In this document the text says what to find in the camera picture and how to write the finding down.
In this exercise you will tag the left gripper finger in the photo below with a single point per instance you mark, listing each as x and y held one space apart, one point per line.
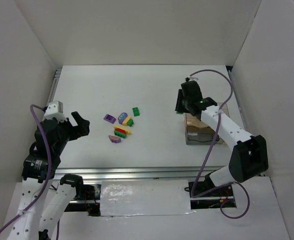
82 129
76 116

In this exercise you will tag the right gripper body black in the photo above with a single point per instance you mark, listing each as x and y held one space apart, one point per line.
181 100

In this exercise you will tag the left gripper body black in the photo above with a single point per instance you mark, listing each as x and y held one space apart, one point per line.
70 128

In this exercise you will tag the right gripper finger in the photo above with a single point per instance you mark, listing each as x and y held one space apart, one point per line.
179 107
192 107

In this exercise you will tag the red curved lego brick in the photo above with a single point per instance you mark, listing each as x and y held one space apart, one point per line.
120 130

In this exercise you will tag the long yellow lego plate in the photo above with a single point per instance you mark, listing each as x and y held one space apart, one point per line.
127 130

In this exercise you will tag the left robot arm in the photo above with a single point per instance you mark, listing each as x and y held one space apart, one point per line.
34 220

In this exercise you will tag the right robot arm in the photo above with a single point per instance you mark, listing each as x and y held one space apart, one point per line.
249 156

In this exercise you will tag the amber plastic container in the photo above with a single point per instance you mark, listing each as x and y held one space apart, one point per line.
195 126

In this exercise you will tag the purple sloped lego brick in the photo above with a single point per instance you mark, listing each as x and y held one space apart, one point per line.
109 118

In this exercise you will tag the tall smoky plastic container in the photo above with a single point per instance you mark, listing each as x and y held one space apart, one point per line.
224 108

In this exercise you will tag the purple butterfly half lego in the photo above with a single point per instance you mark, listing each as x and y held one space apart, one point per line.
114 139

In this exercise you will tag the purple round flower lego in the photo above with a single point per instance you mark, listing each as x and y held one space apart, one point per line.
122 117

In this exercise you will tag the yellow half round lego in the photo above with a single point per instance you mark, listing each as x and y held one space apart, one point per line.
126 120

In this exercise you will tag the small green lego brick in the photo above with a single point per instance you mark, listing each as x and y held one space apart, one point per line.
130 122

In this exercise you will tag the white taped panel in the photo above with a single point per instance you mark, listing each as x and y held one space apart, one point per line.
144 198

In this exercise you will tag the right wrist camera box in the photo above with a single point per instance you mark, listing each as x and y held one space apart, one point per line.
191 78

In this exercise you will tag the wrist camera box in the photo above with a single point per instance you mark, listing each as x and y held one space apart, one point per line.
191 78
54 110

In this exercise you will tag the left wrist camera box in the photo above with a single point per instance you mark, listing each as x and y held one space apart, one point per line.
54 110

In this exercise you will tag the aluminium front rail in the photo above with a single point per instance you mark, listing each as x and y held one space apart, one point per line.
153 173

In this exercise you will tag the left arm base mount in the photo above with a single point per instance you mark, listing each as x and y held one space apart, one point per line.
88 202

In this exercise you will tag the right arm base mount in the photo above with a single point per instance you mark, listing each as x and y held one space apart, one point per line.
214 199

